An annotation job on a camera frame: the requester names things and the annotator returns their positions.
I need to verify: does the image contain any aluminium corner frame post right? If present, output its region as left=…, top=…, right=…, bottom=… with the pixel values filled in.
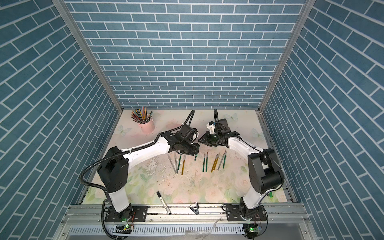
left=259, top=0, right=316, bottom=113

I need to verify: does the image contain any gold carving knife long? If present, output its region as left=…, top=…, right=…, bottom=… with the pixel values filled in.
left=181, top=155, right=186, bottom=175

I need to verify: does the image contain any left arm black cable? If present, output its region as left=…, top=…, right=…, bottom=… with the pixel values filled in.
left=78, top=109, right=196, bottom=240

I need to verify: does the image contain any black binder clip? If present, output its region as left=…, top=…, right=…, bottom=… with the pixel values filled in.
left=189, top=202, right=199, bottom=215

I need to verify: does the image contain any aluminium corner frame post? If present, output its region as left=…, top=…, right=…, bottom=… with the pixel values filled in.
left=52, top=0, right=124, bottom=114
left=259, top=0, right=316, bottom=113

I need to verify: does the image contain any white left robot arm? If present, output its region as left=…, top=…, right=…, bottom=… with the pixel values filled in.
left=97, top=125, right=200, bottom=213

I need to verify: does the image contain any black marker pen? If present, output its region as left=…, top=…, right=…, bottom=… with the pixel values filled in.
left=157, top=191, right=172, bottom=215

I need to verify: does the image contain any aluminium corner frame post left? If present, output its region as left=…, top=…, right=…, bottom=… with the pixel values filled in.
left=52, top=0, right=124, bottom=114

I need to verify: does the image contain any coloured pencils bundle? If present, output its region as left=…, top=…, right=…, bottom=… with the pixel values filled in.
left=131, top=107, right=153, bottom=124

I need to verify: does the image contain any aluminium front rail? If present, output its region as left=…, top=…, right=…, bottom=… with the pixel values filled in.
left=52, top=203, right=319, bottom=240

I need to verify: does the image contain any green carving knife capped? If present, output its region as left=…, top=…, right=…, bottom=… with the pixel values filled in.
left=202, top=153, right=206, bottom=172

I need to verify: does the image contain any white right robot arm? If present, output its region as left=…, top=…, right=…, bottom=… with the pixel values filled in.
left=198, top=119, right=284, bottom=211

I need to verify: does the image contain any pink metal pencil cup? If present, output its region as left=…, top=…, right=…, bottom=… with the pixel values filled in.
left=138, top=119, right=155, bottom=134

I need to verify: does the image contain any silver carving knife capped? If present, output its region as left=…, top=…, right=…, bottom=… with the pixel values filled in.
left=217, top=152, right=226, bottom=170

